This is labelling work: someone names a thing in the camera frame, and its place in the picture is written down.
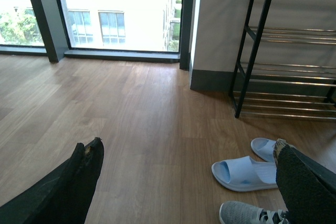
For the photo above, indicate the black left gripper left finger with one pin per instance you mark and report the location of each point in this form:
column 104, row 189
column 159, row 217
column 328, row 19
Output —
column 62, row 196

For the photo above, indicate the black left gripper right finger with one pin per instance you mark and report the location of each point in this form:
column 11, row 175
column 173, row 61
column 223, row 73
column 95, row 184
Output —
column 307, row 188

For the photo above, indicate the light blue slipper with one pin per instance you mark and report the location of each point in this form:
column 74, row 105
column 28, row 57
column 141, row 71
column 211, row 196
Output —
column 245, row 174
column 263, row 148

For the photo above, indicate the grey knit sneaker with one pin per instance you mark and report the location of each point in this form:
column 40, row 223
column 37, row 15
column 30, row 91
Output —
column 240, row 212

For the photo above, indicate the black metal shoe rack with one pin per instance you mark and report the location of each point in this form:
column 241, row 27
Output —
column 285, row 65

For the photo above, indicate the dark window frame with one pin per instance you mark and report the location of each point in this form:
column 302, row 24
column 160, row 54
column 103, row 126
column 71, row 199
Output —
column 57, row 45

